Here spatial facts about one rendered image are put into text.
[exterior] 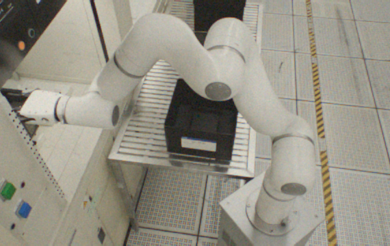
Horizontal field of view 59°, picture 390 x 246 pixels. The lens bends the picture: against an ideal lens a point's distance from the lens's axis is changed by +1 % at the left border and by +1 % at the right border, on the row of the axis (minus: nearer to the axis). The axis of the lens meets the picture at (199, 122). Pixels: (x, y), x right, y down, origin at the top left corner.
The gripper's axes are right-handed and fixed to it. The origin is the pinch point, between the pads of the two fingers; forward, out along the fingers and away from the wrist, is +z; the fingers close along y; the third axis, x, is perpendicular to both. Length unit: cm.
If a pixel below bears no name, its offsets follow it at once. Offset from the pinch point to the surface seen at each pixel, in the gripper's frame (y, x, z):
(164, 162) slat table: 13, -43, -40
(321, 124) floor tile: 113, -119, -131
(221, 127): 35, -42, -61
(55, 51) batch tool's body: 42.5, -15.1, 9.8
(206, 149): 18, -37, -56
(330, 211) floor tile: 42, -119, -131
